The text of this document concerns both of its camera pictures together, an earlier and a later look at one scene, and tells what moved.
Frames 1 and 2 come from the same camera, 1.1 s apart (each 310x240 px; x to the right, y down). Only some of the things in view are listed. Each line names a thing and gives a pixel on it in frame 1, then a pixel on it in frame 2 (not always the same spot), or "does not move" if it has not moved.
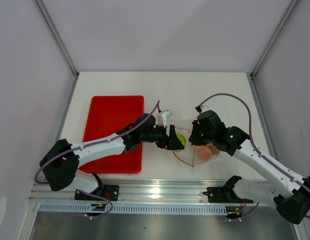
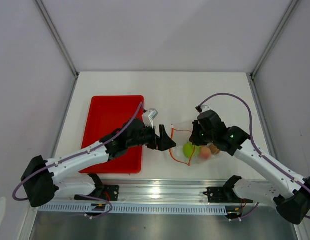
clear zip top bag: x=193 y=155 does not move
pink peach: x=205 y=154 does not move
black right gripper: x=194 y=139 does not move
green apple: x=182 y=140 → x=188 y=150
